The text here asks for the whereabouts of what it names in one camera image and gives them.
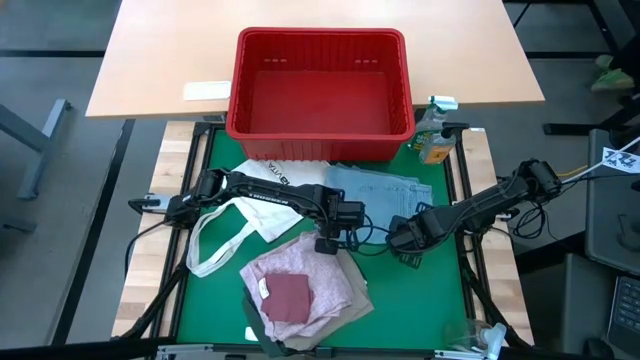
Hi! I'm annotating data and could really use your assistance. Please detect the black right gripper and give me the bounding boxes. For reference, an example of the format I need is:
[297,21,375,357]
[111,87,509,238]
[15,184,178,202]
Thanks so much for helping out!
[398,201,448,271]

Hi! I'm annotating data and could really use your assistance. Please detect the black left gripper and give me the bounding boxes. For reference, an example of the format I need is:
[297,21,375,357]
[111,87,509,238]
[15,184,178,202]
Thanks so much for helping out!
[314,187,351,256]

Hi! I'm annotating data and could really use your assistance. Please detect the pink garment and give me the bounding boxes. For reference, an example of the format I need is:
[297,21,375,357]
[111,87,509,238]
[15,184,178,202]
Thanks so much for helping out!
[239,230,355,343]

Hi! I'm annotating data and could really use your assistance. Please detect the blue denim garment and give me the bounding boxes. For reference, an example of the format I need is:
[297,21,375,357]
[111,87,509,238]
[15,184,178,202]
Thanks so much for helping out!
[324,164,434,246]

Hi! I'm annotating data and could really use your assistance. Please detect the beige shirt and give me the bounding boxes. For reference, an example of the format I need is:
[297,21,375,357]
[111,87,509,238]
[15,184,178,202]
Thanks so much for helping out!
[282,247,375,352]

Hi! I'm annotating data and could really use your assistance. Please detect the maroon garment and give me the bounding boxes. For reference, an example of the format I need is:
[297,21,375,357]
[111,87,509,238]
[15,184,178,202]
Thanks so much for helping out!
[260,272,314,325]

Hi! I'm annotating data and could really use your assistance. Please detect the dark green shirt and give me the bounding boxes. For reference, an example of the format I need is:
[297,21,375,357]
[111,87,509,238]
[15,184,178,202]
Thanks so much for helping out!
[241,289,297,359]

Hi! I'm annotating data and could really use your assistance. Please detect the red plastic laundry basket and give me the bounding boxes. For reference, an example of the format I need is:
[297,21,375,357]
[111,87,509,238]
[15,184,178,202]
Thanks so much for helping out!
[225,27,417,162]

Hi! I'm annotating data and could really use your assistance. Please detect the green table mat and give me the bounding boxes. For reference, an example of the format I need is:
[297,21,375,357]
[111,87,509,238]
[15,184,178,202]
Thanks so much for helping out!
[177,124,469,349]

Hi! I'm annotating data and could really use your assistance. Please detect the white canvas tote bag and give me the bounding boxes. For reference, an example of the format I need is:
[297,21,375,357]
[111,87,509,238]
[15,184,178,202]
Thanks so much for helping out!
[185,158,332,279]

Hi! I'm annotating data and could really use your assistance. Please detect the clear bottle orange label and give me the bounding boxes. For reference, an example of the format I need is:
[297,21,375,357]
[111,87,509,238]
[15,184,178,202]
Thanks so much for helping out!
[418,130,457,166]

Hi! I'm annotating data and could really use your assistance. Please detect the green label spray bottle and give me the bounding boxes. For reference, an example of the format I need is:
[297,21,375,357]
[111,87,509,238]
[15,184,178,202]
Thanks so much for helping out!
[408,95,459,151]

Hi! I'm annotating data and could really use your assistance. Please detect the clear spray bottle white nozzle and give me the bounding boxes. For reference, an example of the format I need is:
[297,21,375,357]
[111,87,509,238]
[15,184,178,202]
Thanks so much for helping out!
[444,318,509,357]

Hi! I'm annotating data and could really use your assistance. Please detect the white mounting plate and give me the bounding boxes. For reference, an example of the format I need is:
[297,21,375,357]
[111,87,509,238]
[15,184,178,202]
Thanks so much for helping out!
[143,193,174,211]

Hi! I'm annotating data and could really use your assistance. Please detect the black desk foot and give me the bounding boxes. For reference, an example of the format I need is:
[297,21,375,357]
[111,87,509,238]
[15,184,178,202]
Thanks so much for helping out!
[543,99,640,137]

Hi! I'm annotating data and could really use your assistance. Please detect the grey side table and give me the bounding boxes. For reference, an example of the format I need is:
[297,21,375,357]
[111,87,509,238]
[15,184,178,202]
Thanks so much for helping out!
[583,128,640,277]

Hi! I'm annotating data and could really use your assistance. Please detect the white label strip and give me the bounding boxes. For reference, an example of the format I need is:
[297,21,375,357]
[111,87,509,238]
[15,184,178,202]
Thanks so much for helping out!
[182,80,232,102]

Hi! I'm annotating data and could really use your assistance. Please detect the white patterned tag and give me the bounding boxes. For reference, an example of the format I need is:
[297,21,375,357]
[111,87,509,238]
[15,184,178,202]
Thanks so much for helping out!
[601,146,640,175]

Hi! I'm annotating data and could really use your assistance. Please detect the black keyboard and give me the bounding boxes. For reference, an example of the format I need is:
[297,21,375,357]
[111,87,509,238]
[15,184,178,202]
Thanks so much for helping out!
[606,275,640,355]

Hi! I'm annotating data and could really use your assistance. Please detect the light wooden desk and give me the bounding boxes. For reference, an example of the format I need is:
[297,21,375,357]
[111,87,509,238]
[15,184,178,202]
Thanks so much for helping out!
[85,0,546,120]

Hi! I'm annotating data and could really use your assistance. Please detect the person's leg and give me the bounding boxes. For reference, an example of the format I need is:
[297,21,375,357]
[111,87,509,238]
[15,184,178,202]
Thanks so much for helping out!
[612,19,640,76]

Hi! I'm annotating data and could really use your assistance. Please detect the grey desk leg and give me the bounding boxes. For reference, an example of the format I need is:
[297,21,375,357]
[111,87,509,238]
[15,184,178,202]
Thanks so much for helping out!
[0,98,73,202]

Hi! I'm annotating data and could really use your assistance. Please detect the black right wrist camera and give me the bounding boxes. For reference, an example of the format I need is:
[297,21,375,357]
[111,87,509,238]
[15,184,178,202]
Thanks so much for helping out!
[387,214,417,253]

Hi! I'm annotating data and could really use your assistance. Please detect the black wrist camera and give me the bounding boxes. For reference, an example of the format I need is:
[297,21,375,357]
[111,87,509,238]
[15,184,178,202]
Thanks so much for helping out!
[340,199,367,227]
[387,214,417,253]

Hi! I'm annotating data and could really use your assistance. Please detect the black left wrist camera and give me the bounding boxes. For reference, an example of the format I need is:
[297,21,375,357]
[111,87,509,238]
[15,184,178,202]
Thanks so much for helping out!
[340,199,367,227]

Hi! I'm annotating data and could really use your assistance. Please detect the black cable bundle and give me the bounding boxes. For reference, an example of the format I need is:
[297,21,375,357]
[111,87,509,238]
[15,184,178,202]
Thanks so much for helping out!
[512,202,551,241]

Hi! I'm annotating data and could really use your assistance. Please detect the yellow extension cord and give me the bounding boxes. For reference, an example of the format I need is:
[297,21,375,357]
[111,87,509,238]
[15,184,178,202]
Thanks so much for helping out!
[559,163,590,180]

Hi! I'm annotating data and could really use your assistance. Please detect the white cable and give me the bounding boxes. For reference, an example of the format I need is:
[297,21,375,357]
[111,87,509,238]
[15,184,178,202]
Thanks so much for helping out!
[562,135,640,187]

